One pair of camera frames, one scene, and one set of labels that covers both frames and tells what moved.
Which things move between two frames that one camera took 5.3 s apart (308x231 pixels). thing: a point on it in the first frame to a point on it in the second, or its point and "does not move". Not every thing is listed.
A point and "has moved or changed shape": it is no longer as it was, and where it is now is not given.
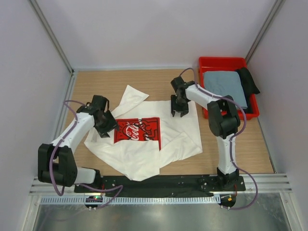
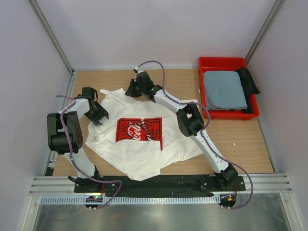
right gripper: x=174 y=107 to x=130 y=91
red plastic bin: x=217 y=64 does not move
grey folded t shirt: x=226 y=83 does not move
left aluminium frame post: x=53 y=39 does not move
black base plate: x=211 y=184 does not move
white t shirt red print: x=148 y=136 has moved or changed shape
